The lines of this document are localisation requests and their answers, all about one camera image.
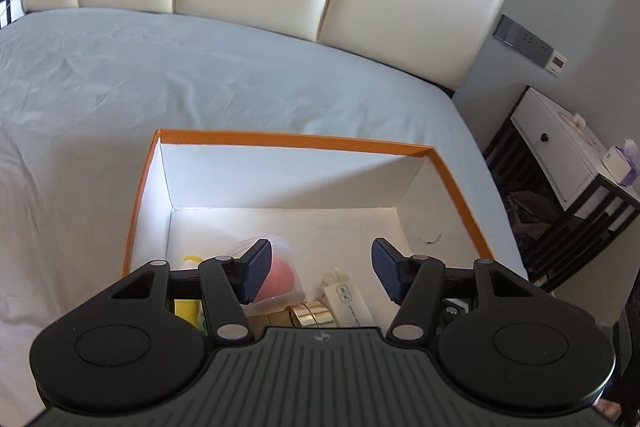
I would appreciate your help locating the grey wall switch panel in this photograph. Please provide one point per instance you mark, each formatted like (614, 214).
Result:
(520, 39)

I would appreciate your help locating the white labelled box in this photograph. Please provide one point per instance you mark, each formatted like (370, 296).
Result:
(350, 304)

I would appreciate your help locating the tissue pack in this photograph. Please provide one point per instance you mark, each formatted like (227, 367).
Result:
(622, 162)

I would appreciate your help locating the bed with grey sheet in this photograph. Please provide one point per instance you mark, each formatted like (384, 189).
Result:
(100, 107)

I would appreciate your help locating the gold round jar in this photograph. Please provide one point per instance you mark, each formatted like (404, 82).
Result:
(312, 313)

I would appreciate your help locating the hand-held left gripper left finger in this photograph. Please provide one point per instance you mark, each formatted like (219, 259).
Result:
(256, 272)

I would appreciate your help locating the cluttered bedside table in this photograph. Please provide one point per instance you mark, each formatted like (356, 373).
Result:
(10, 9)

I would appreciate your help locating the orange cardboard box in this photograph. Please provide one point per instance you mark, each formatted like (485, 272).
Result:
(300, 187)

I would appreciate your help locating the white drawer black nightstand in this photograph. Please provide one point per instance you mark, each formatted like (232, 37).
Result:
(555, 152)

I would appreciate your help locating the clear container with pink sponge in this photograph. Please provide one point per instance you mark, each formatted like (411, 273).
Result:
(285, 274)

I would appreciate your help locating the gold glitter box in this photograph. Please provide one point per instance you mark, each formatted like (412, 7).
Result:
(270, 319)

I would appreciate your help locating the clutter under nightstand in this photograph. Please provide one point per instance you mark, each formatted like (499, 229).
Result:
(530, 217)

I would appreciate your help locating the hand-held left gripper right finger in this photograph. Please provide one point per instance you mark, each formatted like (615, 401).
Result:
(386, 269)

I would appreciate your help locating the yellow bottle with white label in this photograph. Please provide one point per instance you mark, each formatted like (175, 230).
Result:
(186, 309)

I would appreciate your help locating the white wall thermostat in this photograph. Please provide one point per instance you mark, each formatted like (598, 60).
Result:
(556, 63)

